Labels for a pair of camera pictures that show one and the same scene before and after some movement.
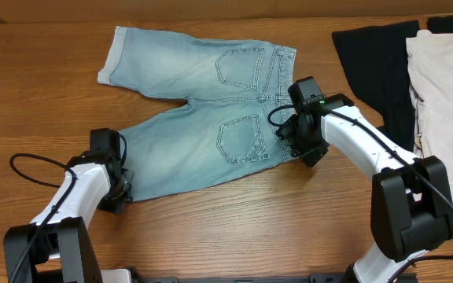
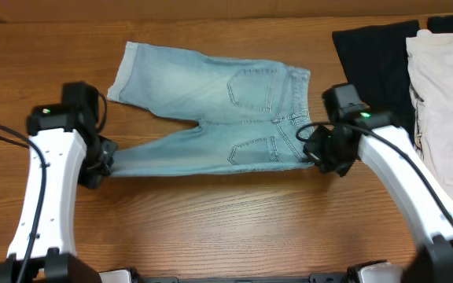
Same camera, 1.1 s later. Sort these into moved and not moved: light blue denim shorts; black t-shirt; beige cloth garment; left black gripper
Moved: left black gripper; light blue denim shorts
Not moved: black t-shirt; beige cloth garment
